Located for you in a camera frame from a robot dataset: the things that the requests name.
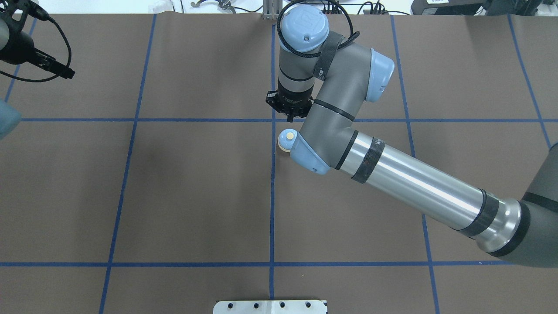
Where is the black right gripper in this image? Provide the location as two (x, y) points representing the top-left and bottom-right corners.
(266, 91), (313, 123)

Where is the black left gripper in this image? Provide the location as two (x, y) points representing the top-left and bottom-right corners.
(0, 28), (75, 79)

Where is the blue desk bell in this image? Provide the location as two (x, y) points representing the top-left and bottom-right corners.
(277, 128), (298, 153)

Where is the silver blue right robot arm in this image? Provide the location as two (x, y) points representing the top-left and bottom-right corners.
(266, 0), (558, 268)

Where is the black left camera cable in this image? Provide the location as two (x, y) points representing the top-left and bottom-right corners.
(0, 3), (72, 83)

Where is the black camera cable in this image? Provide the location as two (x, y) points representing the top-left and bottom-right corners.
(0, 3), (72, 83)
(277, 0), (361, 58)

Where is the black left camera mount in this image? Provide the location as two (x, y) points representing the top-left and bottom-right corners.
(0, 0), (51, 33)

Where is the grey aluminium post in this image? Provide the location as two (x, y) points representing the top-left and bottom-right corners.
(262, 0), (283, 20)

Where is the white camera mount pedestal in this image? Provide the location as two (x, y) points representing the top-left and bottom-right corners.
(213, 300), (328, 314)

